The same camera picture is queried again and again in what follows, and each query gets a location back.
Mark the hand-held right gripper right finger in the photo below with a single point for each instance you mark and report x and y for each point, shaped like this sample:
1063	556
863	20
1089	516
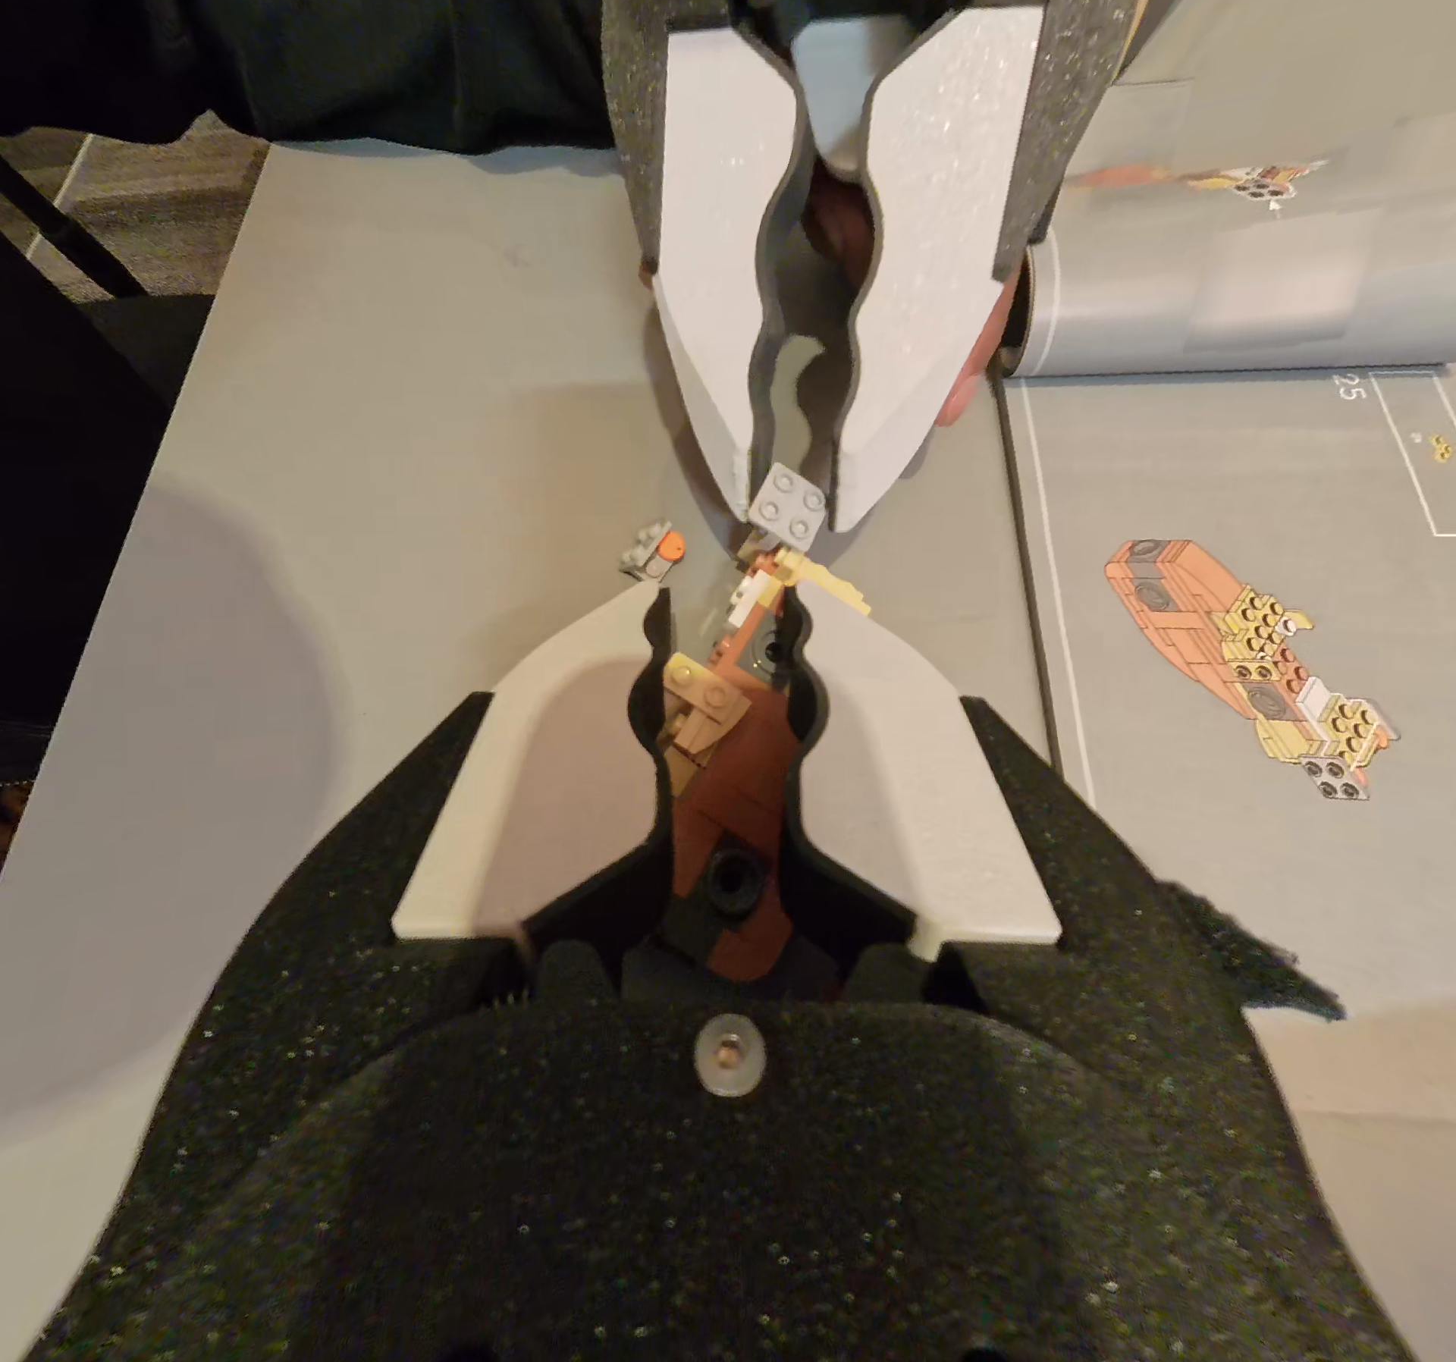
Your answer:
921	805

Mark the small pale grey brick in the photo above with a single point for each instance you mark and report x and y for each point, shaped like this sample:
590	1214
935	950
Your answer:
789	500

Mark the grey instruction booklet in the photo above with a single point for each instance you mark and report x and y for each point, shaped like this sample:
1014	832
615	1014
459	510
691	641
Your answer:
1192	474

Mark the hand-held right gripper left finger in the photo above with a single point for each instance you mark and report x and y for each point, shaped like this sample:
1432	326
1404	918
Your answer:
534	814

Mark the small dark grey brick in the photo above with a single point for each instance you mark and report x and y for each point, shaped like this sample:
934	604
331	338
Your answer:
642	556

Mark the orange tan brick model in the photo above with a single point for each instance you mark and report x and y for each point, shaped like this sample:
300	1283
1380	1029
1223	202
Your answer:
738	793

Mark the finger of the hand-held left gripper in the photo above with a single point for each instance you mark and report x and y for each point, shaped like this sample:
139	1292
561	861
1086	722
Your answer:
711	249
934	249

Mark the person's dark jacket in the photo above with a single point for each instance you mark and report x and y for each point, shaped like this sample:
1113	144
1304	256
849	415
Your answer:
69	474

